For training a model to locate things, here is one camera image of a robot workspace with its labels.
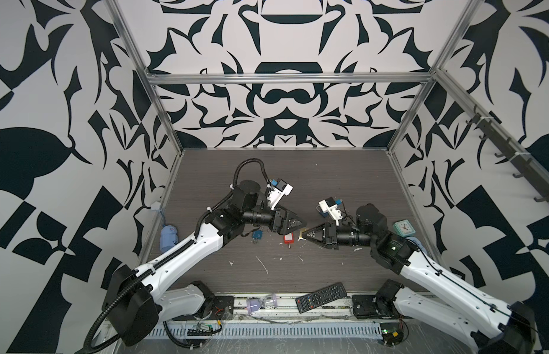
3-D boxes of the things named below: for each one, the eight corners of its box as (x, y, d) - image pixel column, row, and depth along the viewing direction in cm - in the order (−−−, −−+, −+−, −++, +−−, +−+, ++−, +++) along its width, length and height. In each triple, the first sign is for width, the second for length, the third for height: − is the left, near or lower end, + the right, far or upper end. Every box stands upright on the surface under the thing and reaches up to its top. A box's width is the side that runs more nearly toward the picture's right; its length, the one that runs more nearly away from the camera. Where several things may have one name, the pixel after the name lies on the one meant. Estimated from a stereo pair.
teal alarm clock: (398, 241, 94) (404, 235, 90) (389, 228, 98) (394, 222, 93) (409, 237, 95) (416, 231, 91) (400, 224, 99) (406, 218, 95)
